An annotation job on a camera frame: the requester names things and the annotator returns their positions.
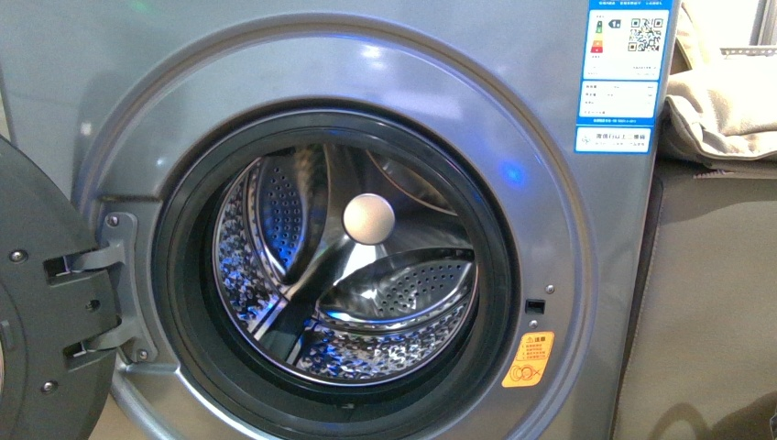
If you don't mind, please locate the grey front-load washing machine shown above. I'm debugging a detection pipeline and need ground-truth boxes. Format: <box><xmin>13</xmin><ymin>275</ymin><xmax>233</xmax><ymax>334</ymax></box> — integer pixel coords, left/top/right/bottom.
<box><xmin>1</xmin><ymin>1</ymin><xmax>679</xmax><ymax>439</ymax></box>

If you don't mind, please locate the stainless steel washer drum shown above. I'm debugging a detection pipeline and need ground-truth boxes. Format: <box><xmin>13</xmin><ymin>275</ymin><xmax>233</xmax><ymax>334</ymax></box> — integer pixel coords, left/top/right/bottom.
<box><xmin>211</xmin><ymin>143</ymin><xmax>476</xmax><ymax>387</ymax></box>

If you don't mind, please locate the orange warning sticker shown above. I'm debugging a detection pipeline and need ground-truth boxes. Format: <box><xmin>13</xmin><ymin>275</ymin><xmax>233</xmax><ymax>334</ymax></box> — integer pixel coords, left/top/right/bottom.
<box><xmin>501</xmin><ymin>331</ymin><xmax>555</xmax><ymax>388</ymax></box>

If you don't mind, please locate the blue white energy label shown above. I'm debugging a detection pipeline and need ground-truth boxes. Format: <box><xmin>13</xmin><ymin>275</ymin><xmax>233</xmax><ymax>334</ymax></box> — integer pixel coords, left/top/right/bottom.
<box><xmin>575</xmin><ymin>0</ymin><xmax>675</xmax><ymax>154</ymax></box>

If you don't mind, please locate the dark grey cabinet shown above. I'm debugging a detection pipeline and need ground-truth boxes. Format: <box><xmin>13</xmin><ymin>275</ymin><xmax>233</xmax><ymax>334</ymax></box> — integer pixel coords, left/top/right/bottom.
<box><xmin>611</xmin><ymin>160</ymin><xmax>776</xmax><ymax>439</ymax></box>

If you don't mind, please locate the dark grey washer door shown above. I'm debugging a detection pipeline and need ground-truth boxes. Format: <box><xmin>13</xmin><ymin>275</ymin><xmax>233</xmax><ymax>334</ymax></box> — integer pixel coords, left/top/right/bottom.
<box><xmin>1</xmin><ymin>141</ymin><xmax>126</xmax><ymax>439</ymax></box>

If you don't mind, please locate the beige folded cloth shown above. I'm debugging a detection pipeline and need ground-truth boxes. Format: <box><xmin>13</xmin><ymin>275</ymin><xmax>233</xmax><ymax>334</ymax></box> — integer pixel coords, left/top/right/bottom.
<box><xmin>658</xmin><ymin>1</ymin><xmax>776</xmax><ymax>179</ymax></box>

